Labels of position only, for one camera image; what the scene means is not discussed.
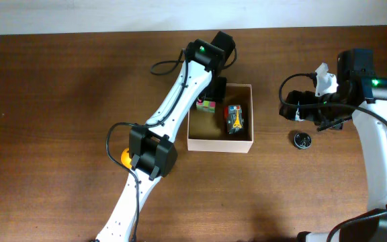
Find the multicoloured puzzle cube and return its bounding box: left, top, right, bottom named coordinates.
left=196, top=100, right=216, bottom=113

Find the red grey toy truck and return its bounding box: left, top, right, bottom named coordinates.
left=224, top=105, right=244, bottom=134

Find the pink cardboard box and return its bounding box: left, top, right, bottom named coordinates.
left=187, top=83, right=254, bottom=153

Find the black round fan wheel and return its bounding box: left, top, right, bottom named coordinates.
left=294, top=132, right=312, bottom=149

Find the orange toy animal figure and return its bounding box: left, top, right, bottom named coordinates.
left=121, top=148, right=132, bottom=169

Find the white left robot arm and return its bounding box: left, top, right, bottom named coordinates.
left=95, top=31, right=237, bottom=242

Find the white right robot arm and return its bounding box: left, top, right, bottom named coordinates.
left=279, top=48, right=387, bottom=242

